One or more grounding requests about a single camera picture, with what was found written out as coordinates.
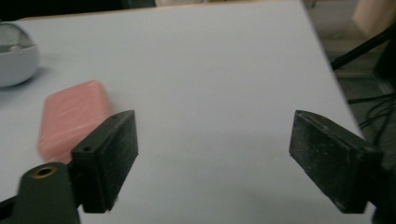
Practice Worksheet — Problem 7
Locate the white bowl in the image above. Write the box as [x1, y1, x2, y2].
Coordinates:
[0, 21, 41, 88]

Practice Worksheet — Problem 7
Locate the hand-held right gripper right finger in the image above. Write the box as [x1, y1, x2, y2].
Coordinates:
[289, 109, 385, 215]

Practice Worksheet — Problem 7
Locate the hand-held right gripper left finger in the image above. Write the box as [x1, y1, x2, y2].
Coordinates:
[68, 109, 139, 215]

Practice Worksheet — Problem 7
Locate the pink soap bar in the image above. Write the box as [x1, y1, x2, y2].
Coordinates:
[36, 79, 112, 165]

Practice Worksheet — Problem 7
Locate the black cable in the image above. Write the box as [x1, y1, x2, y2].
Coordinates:
[346, 92, 396, 147]

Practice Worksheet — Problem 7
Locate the black stand leg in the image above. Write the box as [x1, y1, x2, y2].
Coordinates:
[330, 24, 396, 71]

